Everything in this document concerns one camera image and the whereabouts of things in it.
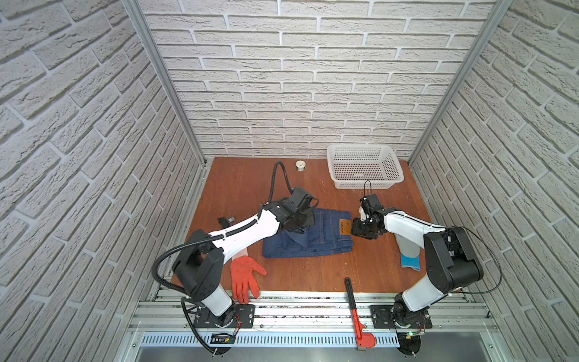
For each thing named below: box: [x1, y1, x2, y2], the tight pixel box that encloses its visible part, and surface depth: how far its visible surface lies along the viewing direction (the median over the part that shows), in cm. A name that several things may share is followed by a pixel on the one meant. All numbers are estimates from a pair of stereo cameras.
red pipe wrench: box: [344, 276, 376, 351], surface depth 72 cm
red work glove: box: [229, 255, 267, 304], surface depth 83 cm
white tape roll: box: [295, 159, 307, 172], surface depth 119 cm
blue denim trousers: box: [262, 208, 354, 259], surface depth 89 cm
